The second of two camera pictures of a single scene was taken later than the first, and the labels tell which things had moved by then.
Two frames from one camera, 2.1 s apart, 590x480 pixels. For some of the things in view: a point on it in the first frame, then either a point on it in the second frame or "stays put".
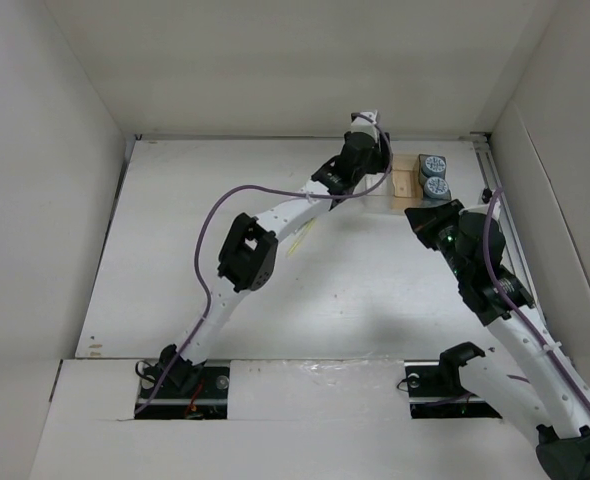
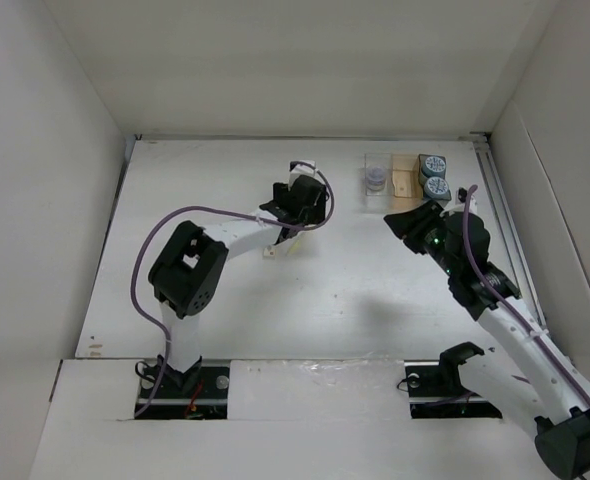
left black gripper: [379, 157] to [315, 214]
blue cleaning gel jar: [437, 188] stays put
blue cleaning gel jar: [434, 166] stays put
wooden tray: [406, 185] stays put
